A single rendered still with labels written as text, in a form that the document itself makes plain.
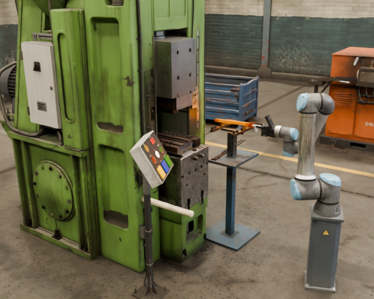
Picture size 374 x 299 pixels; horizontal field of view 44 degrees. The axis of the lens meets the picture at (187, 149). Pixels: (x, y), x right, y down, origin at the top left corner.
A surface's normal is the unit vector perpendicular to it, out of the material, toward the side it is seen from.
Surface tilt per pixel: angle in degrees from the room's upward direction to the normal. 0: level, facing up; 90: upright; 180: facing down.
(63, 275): 0
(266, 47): 90
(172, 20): 90
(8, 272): 0
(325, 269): 90
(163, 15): 90
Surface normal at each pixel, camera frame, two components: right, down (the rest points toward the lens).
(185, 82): 0.81, 0.18
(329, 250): -0.23, 0.32
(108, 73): -0.58, 0.25
